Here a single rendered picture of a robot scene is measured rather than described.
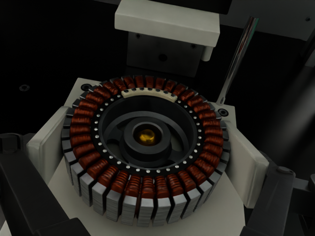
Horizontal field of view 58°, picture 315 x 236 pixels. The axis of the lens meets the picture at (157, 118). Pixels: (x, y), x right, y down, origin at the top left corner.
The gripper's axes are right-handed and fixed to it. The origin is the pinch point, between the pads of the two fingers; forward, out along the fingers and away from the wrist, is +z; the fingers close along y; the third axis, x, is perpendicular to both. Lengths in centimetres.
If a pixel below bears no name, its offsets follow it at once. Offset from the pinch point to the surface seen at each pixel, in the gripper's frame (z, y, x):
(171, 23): -1.7, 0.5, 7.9
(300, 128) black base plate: 6.7, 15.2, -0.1
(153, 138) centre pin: -0.2, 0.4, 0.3
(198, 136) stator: -0.9, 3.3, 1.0
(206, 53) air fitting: 11.2, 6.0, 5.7
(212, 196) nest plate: -1.3, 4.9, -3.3
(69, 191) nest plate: -1.5, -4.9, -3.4
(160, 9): -0.5, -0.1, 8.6
